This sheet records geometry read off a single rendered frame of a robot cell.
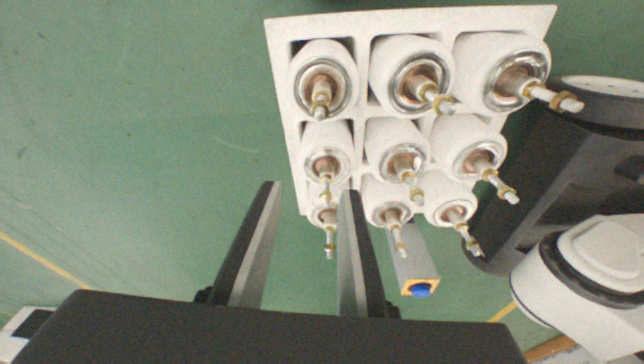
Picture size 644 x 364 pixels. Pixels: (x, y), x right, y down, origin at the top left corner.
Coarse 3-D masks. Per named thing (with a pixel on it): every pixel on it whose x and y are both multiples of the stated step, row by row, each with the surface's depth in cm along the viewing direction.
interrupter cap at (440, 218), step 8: (456, 200) 37; (464, 200) 37; (440, 208) 38; (448, 208) 38; (456, 208) 38; (464, 208) 38; (472, 208) 38; (432, 216) 40; (440, 216) 40; (464, 216) 39; (440, 224) 41; (448, 224) 41
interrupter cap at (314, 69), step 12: (312, 60) 24; (324, 60) 24; (336, 60) 24; (300, 72) 25; (312, 72) 25; (324, 72) 25; (336, 72) 24; (348, 72) 24; (300, 84) 25; (312, 84) 26; (336, 84) 25; (348, 84) 25; (300, 96) 26; (336, 96) 26; (348, 96) 26; (300, 108) 27; (336, 108) 27
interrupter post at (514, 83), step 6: (510, 78) 24; (516, 78) 23; (522, 78) 22; (528, 78) 22; (534, 78) 22; (504, 84) 25; (510, 84) 24; (516, 84) 23; (522, 84) 22; (510, 90) 24; (516, 90) 23; (522, 90) 22; (522, 96) 23
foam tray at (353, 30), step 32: (288, 32) 28; (320, 32) 28; (352, 32) 28; (384, 32) 28; (416, 32) 28; (448, 32) 27; (512, 32) 29; (544, 32) 27; (288, 64) 31; (288, 128) 37; (352, 128) 40
